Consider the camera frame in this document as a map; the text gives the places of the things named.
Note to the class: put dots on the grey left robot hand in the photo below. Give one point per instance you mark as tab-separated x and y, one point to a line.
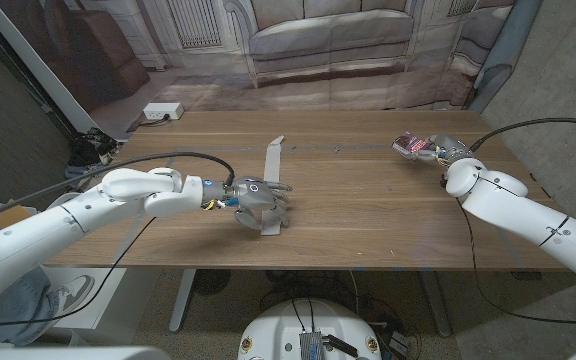
255	197

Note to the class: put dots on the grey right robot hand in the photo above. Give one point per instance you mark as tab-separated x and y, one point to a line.
448	149

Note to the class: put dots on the purple Jell-O box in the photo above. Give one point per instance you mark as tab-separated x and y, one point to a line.
408	145

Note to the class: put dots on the white bandage strip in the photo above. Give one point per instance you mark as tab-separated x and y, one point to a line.
272	160

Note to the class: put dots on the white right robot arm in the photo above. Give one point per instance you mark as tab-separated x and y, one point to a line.
518	215

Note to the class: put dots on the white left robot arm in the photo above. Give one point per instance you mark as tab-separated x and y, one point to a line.
43	235

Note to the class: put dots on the black round fan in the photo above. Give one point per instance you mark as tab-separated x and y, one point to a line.
211	282

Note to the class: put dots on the blue grey rolled fabric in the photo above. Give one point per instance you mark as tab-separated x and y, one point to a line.
505	45

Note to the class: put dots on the white table leg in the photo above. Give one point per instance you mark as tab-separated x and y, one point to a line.
437	305
182	300

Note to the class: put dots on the white power strip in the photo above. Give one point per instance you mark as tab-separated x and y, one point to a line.
163	110

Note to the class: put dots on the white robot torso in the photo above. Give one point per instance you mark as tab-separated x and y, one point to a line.
278	330

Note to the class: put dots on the grey finned electronics box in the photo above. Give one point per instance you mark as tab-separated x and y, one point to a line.
311	346

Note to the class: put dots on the printed sofa room backdrop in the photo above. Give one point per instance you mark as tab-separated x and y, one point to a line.
318	50

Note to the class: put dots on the small power adapter box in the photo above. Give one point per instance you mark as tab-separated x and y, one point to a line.
398	344

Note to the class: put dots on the yellow paper envelope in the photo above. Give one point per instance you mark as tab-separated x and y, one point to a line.
13	216

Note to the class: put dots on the person in blue jeans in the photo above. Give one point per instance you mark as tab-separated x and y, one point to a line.
28	300

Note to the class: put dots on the white slanted beam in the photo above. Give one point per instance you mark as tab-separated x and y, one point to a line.
43	65

